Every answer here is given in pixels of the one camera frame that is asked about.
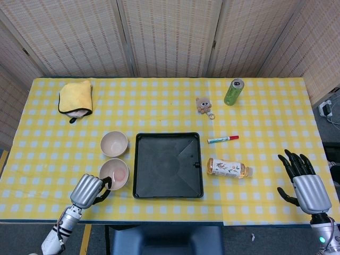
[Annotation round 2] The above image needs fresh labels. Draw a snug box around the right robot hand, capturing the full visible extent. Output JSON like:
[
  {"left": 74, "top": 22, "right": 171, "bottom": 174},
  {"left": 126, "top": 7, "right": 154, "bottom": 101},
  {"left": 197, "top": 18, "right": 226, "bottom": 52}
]
[{"left": 276, "top": 149, "right": 333, "bottom": 215}]

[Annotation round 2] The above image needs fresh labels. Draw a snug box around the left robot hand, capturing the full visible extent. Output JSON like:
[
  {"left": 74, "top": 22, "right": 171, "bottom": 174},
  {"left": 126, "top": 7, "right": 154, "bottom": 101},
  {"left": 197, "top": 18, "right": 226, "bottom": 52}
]
[{"left": 70, "top": 174, "right": 113, "bottom": 210}]

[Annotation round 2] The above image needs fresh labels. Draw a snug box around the beige bowl with pink stain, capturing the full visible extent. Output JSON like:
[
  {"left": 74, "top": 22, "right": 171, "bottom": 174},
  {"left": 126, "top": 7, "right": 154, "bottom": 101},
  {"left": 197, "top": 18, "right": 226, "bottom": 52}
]
[{"left": 99, "top": 158, "right": 130, "bottom": 191}]

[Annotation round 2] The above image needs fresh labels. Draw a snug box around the plain beige bowl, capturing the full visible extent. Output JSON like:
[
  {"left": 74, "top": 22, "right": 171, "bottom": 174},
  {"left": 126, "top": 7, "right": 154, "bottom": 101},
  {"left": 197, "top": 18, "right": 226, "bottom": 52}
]
[{"left": 100, "top": 131, "right": 129, "bottom": 158}]

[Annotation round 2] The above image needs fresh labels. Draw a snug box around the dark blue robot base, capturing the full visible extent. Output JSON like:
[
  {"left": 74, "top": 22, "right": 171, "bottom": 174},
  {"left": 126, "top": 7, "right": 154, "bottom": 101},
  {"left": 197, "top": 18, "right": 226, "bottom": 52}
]
[{"left": 109, "top": 225, "right": 225, "bottom": 255}]

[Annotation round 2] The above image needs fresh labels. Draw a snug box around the black square plastic tray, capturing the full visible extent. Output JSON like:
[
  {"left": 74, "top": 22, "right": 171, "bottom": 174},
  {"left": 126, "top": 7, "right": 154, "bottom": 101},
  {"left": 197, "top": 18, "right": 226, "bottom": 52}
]
[{"left": 132, "top": 132, "right": 205, "bottom": 199}]

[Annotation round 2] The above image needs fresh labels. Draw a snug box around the black table leg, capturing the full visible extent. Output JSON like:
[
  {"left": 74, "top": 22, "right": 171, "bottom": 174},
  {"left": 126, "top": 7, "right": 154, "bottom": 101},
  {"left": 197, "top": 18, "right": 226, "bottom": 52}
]
[{"left": 104, "top": 225, "right": 111, "bottom": 255}]

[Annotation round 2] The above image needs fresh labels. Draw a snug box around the white power adapter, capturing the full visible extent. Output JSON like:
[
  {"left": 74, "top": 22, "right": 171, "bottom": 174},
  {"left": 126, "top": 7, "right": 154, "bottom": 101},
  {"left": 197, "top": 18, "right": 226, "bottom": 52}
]
[{"left": 318, "top": 100, "right": 334, "bottom": 118}]

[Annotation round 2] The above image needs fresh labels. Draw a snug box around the tea bottle with floral label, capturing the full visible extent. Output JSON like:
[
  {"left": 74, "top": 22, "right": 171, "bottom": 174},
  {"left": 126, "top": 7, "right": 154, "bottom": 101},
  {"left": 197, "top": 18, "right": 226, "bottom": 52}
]
[{"left": 206, "top": 157, "right": 254, "bottom": 180}]

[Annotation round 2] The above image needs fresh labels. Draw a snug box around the folded yellow cloth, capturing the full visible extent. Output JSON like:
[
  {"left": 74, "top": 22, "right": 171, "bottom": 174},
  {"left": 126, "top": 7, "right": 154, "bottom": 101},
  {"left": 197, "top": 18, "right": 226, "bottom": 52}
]
[{"left": 58, "top": 80, "right": 94, "bottom": 124}]

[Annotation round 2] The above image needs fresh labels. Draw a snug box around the red-capped marker pen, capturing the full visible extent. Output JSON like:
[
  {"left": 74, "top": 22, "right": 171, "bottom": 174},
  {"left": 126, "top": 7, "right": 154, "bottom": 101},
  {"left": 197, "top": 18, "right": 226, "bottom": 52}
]
[{"left": 207, "top": 135, "right": 240, "bottom": 145}]

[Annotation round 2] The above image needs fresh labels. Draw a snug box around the yellow checked tablecloth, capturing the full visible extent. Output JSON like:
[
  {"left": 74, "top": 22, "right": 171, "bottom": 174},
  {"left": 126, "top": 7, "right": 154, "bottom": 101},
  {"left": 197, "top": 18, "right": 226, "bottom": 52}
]
[{"left": 0, "top": 77, "right": 336, "bottom": 227}]

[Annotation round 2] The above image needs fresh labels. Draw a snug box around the green drink can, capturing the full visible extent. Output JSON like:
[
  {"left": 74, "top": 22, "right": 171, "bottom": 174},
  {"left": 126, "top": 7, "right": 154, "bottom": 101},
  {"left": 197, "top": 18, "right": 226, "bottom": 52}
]
[{"left": 224, "top": 78, "right": 245, "bottom": 106}]

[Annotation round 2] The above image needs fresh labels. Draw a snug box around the woven folding screen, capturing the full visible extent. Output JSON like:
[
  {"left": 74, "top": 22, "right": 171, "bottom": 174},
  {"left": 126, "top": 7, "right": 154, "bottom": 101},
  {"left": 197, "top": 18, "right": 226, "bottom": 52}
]
[{"left": 0, "top": 0, "right": 340, "bottom": 151}]

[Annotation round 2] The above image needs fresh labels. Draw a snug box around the white cable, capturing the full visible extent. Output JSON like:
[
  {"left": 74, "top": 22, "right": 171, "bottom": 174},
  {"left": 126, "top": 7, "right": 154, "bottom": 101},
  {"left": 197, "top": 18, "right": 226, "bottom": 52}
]
[{"left": 326, "top": 113, "right": 340, "bottom": 127}]

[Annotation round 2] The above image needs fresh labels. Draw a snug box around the brown plush toy keychain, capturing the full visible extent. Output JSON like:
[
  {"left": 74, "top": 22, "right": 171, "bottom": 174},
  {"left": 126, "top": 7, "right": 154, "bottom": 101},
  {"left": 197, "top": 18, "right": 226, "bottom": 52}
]
[{"left": 195, "top": 97, "right": 216, "bottom": 121}]

